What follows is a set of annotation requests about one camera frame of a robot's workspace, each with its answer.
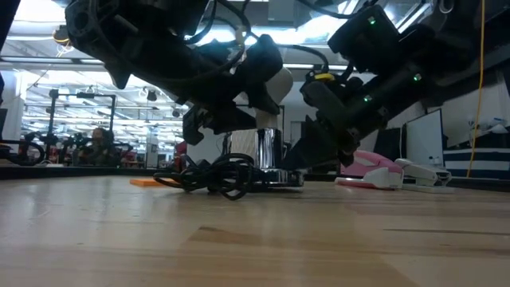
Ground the orange sticky note pad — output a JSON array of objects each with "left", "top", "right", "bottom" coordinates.
[{"left": 129, "top": 177, "right": 179, "bottom": 188}]

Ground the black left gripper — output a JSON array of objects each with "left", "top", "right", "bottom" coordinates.
[{"left": 176, "top": 33, "right": 284, "bottom": 147}]

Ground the white textured pen cup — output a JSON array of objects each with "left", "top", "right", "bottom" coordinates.
[{"left": 229, "top": 128, "right": 261, "bottom": 160}]

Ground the person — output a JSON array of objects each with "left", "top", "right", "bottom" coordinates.
[{"left": 84, "top": 127, "right": 117, "bottom": 167}]

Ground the black chair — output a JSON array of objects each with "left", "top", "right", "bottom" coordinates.
[{"left": 373, "top": 127, "right": 407, "bottom": 163}]

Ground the pink stapler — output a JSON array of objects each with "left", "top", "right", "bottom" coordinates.
[{"left": 334, "top": 150, "right": 405, "bottom": 191}]

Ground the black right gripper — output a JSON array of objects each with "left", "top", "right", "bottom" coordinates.
[{"left": 282, "top": 65, "right": 424, "bottom": 171}]

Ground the navy white striped box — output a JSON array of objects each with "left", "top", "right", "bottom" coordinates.
[{"left": 443, "top": 147, "right": 510, "bottom": 181}]

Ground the ceiling light bar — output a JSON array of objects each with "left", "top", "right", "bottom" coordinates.
[
  {"left": 282, "top": 62, "right": 351, "bottom": 72},
  {"left": 0, "top": 57, "right": 105, "bottom": 66}
]

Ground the yellow hanging cable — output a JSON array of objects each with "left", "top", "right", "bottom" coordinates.
[{"left": 465, "top": 0, "right": 487, "bottom": 179}]

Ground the red cabinet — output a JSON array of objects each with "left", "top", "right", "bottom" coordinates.
[{"left": 174, "top": 140, "right": 188, "bottom": 171}]

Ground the chrome lamp socket base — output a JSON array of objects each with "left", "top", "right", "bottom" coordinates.
[{"left": 254, "top": 127, "right": 306, "bottom": 189}]

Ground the white grey stapler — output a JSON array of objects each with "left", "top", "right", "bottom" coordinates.
[{"left": 394, "top": 158, "right": 455, "bottom": 195}]

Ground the white board panel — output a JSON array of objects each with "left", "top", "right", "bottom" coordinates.
[{"left": 405, "top": 108, "right": 445, "bottom": 168}]

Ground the yellow black ceiling reel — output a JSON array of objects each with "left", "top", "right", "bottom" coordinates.
[{"left": 53, "top": 24, "right": 73, "bottom": 47}]

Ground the black lamp power cord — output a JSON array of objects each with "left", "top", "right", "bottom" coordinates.
[{"left": 153, "top": 152, "right": 258, "bottom": 201}]

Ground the black background gantry frame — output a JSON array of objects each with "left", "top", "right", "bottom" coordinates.
[{"left": 46, "top": 89, "right": 117, "bottom": 168}]

